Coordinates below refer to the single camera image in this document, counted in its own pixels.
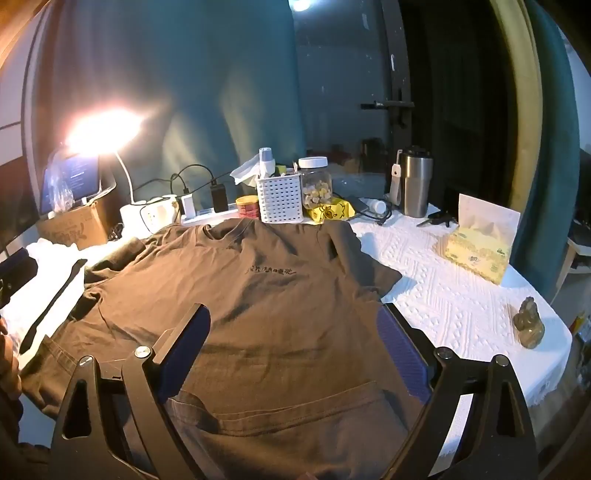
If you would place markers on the grey power bank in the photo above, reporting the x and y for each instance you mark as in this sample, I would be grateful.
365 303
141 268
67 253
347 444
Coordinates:
358 204

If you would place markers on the clear jar with white lid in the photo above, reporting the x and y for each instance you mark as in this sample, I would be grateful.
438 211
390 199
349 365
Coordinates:
316 184

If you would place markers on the white power strip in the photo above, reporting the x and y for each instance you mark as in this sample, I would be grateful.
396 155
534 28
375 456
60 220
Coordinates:
210 217

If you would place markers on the cardboard box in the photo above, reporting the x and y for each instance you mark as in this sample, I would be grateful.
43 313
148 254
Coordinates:
74 228

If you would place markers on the white perforated basket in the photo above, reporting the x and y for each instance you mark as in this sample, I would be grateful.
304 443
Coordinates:
279 198

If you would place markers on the pale green door frame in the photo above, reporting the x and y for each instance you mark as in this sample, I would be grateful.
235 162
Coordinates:
519 92

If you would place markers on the yellow snack packet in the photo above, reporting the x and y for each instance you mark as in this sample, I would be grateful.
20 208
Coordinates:
330 212

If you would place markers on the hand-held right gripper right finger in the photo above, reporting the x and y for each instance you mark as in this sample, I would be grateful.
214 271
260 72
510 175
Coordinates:
400 355

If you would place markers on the laptop screen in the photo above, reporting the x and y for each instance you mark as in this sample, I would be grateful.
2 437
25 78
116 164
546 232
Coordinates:
85 175

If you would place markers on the brown t-shirt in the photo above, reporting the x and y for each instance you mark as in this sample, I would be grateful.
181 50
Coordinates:
258 295

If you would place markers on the white pill bottle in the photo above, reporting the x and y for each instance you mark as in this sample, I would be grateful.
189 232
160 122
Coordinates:
377 206

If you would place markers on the crumpled clear plastic bag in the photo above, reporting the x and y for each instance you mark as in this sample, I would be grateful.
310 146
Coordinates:
244 170

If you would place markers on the white desk lamp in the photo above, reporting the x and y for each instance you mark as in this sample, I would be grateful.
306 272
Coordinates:
131 217

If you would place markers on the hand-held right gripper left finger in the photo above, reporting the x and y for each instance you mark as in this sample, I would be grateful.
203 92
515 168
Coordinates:
184 355

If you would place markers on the red tin can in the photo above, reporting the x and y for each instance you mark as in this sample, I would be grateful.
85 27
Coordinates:
247 207

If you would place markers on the black charger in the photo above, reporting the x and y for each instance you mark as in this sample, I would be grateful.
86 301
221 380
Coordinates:
219 198

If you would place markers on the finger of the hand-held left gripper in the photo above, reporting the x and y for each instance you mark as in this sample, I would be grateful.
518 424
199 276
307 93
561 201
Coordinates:
55 300

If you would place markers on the clear plastic wrapper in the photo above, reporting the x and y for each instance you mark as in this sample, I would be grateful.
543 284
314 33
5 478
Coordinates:
60 184

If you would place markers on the bunch of keys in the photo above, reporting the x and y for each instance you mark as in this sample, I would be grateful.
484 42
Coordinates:
436 218

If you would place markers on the white charger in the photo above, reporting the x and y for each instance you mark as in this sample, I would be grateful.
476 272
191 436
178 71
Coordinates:
188 205

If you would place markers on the person's left hand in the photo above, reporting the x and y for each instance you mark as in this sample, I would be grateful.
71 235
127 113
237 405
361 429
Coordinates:
7 355

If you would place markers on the yellow tissue box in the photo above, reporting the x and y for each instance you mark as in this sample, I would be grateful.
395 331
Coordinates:
478 251

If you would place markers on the wooden stool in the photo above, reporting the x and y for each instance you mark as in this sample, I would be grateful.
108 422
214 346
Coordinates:
575 263

